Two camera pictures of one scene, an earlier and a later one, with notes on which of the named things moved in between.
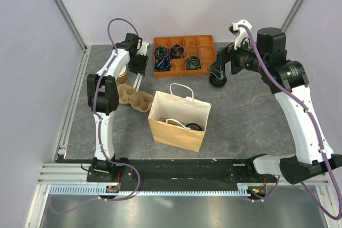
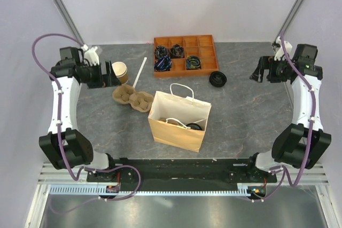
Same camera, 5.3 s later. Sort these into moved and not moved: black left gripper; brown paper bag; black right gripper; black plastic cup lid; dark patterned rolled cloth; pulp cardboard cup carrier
Moved: black left gripper; black right gripper
Not moved: dark patterned rolled cloth; pulp cardboard cup carrier; brown paper bag; black plastic cup lid
